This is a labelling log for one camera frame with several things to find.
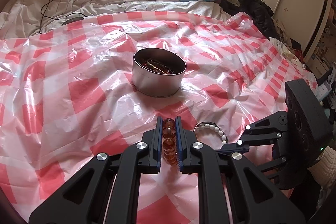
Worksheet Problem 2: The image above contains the white bead bracelet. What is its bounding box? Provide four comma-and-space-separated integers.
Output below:
193, 121, 228, 147

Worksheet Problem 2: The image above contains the amber bead bracelet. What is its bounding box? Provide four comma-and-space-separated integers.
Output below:
162, 117, 180, 167

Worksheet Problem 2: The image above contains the gold red jewelry pile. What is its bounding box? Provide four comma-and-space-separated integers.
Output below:
135, 57, 174, 75

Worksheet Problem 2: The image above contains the white knit sleeve forearm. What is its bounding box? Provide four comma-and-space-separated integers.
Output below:
308, 146, 336, 189

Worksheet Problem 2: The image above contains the black garment at bedside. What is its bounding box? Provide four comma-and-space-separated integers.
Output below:
219, 0, 280, 40

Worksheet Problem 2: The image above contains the red white checkered plastic sheet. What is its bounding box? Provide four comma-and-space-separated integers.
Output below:
1, 11, 317, 219

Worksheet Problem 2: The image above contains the round silver metal tin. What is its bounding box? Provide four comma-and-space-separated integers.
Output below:
131, 48, 187, 97

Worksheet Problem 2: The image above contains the white striped bed sheet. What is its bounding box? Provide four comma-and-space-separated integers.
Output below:
1, 0, 230, 39

